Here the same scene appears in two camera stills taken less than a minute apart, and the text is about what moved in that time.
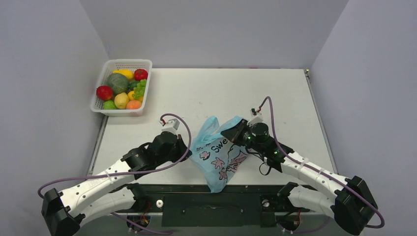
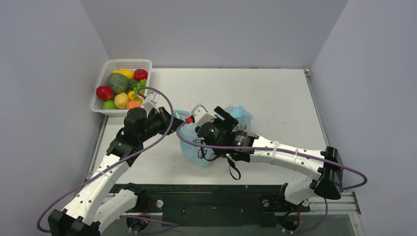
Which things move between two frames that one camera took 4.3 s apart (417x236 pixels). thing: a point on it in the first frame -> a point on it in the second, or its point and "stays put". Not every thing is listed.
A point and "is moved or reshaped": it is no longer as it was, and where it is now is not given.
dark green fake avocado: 132,84 stays put
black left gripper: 182,149 -> 165,117
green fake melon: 118,82 stays put
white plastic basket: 97,104 stays put
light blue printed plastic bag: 216,156 is moved or reshaped
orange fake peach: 133,104 stays put
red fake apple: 104,92 stays put
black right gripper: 239,132 -> 223,120
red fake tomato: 140,74 stays put
